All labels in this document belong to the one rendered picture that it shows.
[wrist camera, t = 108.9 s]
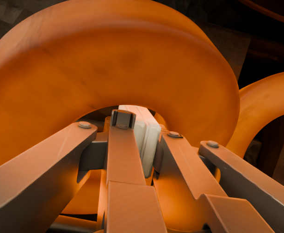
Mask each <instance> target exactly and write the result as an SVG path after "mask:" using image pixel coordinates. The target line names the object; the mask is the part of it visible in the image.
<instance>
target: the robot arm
mask: <svg viewBox="0 0 284 233"><path fill-rule="evenodd" d="M97 130H98V127H97V126H95V125H93V124H90V123H88V122H78V123H72V124H71V125H69V126H67V127H65V128H64V129H62V130H60V131H58V132H57V133H55V134H53V135H52V136H50V137H48V138H47V139H45V140H43V141H42V142H40V143H38V144H36V145H35V146H33V147H31V148H30V149H28V150H26V151H24V152H23V153H21V154H20V155H18V156H16V157H14V158H13V159H11V160H9V161H8V162H6V163H4V164H2V165H1V166H0V233H45V232H46V231H47V230H48V228H49V227H50V226H51V225H52V223H53V222H54V221H55V220H56V218H57V217H58V216H59V214H60V213H61V212H62V211H63V210H64V208H65V207H66V206H67V205H68V203H69V202H70V201H71V200H72V198H73V197H74V196H75V194H76V193H77V192H78V191H79V189H80V188H81V187H82V186H83V184H84V183H85V182H86V181H87V180H88V178H89V177H90V173H91V170H99V169H102V173H101V183H100V193H99V206H98V216H97V226H96V232H94V233H284V186H283V185H281V184H280V183H278V182H277V181H275V180H274V179H272V178H271V177H269V176H267V175H266V174H264V173H263V172H261V171H260V170H258V169H257V168H255V167H254V166H252V165H251V164H249V163H248V162H246V161H245V160H243V159H242V158H240V157H239V156H237V155H236V154H234V153H233V152H231V151H229V150H228V149H226V148H225V147H223V146H222V145H220V144H218V143H217V142H215V141H201V142H200V146H199V148H197V147H192V146H191V145H190V144H189V142H188V141H187V139H186V138H185V137H184V136H183V135H180V134H179V133H177V132H173V131H168V130H167V129H166V127H165V126H164V125H162V124H158V123H157V121H156V120H155V119H154V117H153V116H152V115H151V113H150V112H149V111H148V109H147V108H145V107H141V106H135V105H119V108H118V110H112V113H111V116H108V117H106V118H105V124H104V130H103V132H101V133H97ZM153 167H154V172H153V177H152V181H151V185H146V181H145V178H149V177H151V173H152V169H153ZM218 169H219V170H220V173H221V176H220V181H219V183H218V182H217V181H216V177H217V173H218Z"/></svg>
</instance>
